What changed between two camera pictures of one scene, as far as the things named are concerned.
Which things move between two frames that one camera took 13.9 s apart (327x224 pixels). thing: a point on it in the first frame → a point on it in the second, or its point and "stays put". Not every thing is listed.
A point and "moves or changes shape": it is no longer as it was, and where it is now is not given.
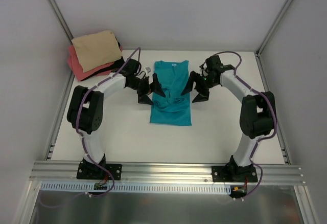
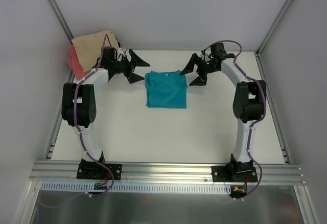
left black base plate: (93, 171) stays put
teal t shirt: (174, 109) moves or changes shape
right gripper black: (201, 86) → (199, 68)
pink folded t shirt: (76, 70) stays put
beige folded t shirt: (97, 49) stays put
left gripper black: (145, 87) → (129, 67)
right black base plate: (234, 174) stays put
